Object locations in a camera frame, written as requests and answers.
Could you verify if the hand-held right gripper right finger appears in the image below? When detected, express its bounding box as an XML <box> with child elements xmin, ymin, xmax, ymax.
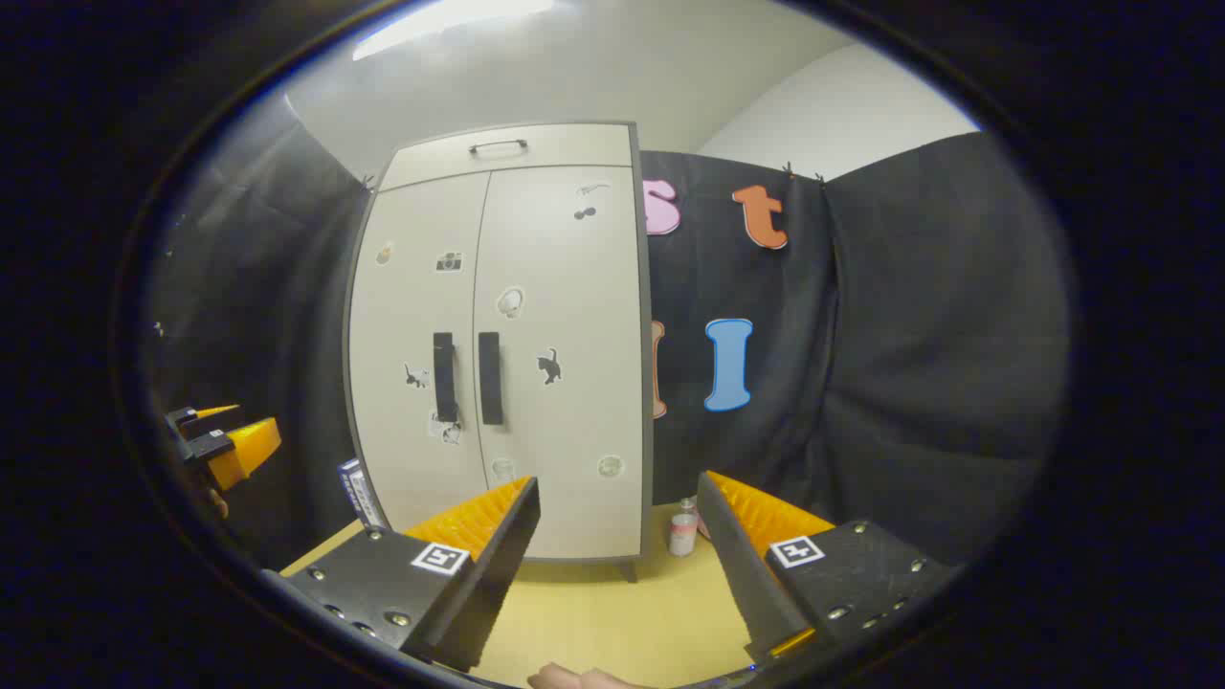
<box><xmin>696</xmin><ymin>469</ymin><xmax>958</xmax><ymax>668</ymax></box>

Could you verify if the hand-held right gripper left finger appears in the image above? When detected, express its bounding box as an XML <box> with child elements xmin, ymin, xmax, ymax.
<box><xmin>260</xmin><ymin>476</ymin><xmax>543</xmax><ymax>674</ymax></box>

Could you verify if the white double-door shoe cabinet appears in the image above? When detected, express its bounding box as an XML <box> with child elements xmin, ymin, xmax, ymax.
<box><xmin>343</xmin><ymin>121</ymin><xmax>657</xmax><ymax>583</ymax></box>

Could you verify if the white door with camera sticker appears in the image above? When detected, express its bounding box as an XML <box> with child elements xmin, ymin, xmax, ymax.
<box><xmin>346</xmin><ymin>172</ymin><xmax>492</xmax><ymax>533</ymax></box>

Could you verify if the white door with headphone sticker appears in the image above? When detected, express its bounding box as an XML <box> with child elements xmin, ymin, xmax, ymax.
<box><xmin>472</xmin><ymin>165</ymin><xmax>645</xmax><ymax>562</ymax></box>

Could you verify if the small pink-labelled bottle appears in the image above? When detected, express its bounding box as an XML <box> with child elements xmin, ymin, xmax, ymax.
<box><xmin>668</xmin><ymin>497</ymin><xmax>701</xmax><ymax>558</ymax></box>

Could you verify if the white book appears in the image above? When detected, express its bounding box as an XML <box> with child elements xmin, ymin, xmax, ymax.
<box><xmin>348</xmin><ymin>463</ymin><xmax>390</xmax><ymax>530</ymax></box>

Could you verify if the black backdrop cloth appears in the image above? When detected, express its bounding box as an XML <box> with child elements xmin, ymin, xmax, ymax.
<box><xmin>144</xmin><ymin>96</ymin><xmax>1073</xmax><ymax>575</ymax></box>

